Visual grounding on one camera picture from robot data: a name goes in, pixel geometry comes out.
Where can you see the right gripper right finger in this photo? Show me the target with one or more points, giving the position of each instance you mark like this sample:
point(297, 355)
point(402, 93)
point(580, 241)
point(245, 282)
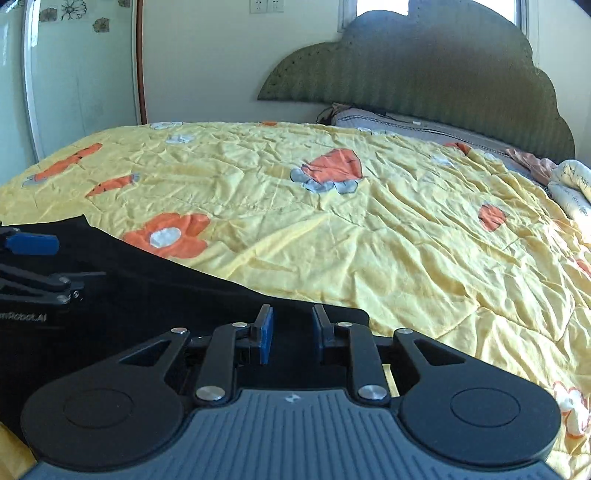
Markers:
point(409, 354)

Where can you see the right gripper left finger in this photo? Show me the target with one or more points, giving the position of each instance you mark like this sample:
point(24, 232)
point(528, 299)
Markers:
point(176, 367)

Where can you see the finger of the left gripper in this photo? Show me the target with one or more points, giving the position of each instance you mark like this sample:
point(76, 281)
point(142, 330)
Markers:
point(26, 287)

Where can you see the black pants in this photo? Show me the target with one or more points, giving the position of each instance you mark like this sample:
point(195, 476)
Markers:
point(141, 297)

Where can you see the yellow carrot flower quilt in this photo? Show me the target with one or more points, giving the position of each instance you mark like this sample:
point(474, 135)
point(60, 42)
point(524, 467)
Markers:
point(442, 239)

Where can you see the white floral wardrobe door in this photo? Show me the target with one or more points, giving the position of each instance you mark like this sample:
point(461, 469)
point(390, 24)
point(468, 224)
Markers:
point(68, 70)

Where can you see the pink crumpled cloth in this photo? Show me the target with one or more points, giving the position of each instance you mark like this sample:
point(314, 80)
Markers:
point(540, 169)

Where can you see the grey striped pillow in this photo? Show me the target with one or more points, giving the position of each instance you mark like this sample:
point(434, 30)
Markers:
point(416, 128)

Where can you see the white printed blanket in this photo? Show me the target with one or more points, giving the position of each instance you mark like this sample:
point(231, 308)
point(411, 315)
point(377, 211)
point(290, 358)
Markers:
point(569, 186)

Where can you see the green padded headboard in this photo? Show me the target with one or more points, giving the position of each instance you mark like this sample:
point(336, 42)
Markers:
point(469, 69)

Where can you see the window behind headboard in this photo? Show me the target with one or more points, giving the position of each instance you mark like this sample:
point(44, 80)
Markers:
point(516, 12)

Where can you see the white wall socket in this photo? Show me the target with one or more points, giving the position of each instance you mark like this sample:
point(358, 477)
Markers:
point(266, 6)

